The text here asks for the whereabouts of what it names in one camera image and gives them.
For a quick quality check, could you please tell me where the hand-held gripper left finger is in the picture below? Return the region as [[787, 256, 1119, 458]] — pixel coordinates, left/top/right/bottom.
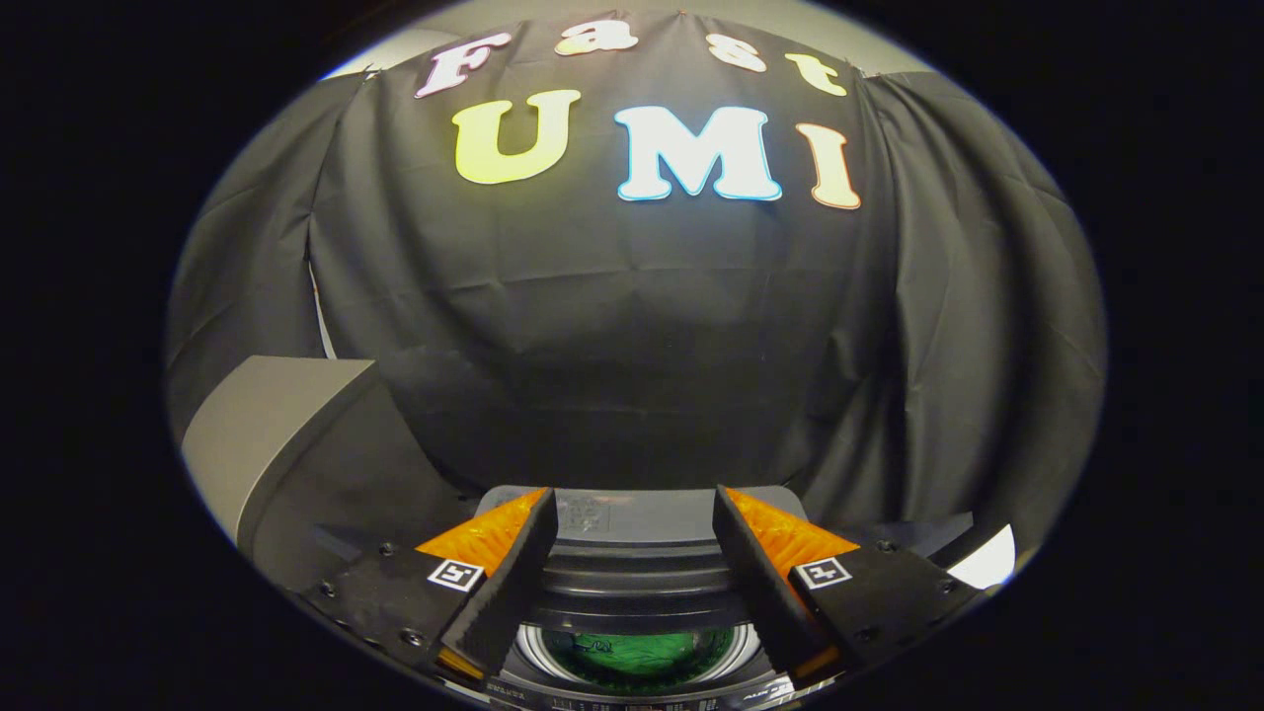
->
[[301, 487, 560, 684]]

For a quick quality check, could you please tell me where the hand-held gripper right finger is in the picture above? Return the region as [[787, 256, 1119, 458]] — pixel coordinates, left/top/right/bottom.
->
[[713, 484, 988, 684]]

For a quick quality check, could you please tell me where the dark washing machine lid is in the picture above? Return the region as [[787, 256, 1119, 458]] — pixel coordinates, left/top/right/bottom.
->
[[484, 484, 811, 697]]

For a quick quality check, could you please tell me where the grey washing machine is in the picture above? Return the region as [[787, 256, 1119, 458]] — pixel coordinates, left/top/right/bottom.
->
[[474, 484, 821, 711]]

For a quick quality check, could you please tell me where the green polo shirt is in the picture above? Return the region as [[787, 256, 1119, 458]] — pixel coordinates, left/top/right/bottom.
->
[[543, 630, 737, 682]]

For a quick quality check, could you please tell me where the white flat sheet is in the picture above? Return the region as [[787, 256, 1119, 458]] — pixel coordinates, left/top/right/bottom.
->
[[948, 523, 1018, 591]]

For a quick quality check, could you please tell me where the black backdrop cloth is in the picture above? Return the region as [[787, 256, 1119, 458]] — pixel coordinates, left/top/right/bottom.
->
[[166, 10, 1107, 554]]

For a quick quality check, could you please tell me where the grey cabinet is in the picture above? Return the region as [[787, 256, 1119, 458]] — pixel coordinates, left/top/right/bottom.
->
[[181, 355, 485, 593]]

